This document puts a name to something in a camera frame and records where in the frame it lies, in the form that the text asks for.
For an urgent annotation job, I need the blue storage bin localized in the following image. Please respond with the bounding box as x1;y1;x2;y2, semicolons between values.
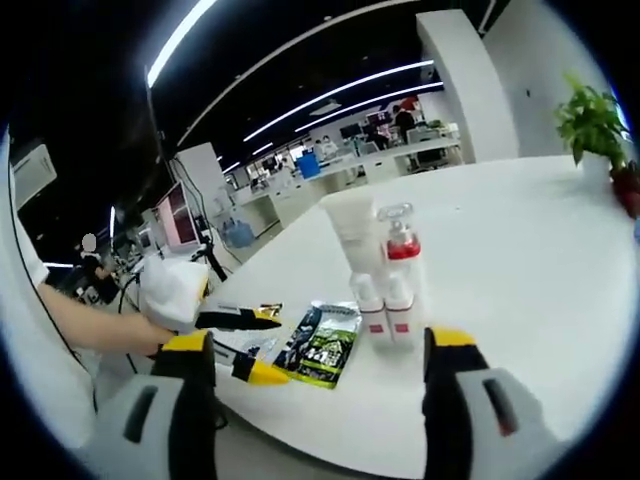
295;154;322;181

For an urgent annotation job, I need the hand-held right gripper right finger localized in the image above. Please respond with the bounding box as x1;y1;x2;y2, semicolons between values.
420;324;555;480

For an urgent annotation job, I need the long ceiling light strip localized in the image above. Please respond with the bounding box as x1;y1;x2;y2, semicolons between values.
294;81;445;134
242;59;436;143

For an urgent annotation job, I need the large red-collared skincare bottle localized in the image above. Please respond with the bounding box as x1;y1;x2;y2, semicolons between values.
376;201;427;322

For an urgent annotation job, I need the blue water jug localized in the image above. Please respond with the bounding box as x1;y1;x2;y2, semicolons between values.
221;219;254;250

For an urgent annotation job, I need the green potted plant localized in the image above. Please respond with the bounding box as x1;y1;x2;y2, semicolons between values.
553;73;632;167

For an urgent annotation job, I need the red plant pot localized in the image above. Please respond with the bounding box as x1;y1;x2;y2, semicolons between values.
610;161;640;220

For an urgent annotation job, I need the green black skincare sachet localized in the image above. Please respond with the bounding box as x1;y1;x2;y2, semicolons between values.
271;299;363;392

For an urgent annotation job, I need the white skincare tube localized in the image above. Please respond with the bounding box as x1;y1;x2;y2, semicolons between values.
318;193;387;282

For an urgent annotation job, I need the small silver-capped skincare bottle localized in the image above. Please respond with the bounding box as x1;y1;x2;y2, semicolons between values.
384;272;417;350

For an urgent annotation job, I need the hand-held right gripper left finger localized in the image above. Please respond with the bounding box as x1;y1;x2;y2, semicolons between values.
93;328;220;480

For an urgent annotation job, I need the pink-screen monitor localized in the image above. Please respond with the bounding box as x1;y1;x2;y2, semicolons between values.
154;180;202;252

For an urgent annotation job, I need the long white counter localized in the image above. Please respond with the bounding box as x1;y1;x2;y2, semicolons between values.
234;137;464;221

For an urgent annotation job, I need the white hanging ceiling unit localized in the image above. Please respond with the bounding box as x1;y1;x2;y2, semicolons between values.
9;141;59;212

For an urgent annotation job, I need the small blue skincare sachet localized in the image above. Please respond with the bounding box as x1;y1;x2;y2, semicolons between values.
239;338;277;362

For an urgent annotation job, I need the small clear-capped skincare bottle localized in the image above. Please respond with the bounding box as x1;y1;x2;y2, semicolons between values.
351;272;387;350

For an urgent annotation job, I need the white plant pot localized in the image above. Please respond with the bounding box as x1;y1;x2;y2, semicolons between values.
581;151;615;185

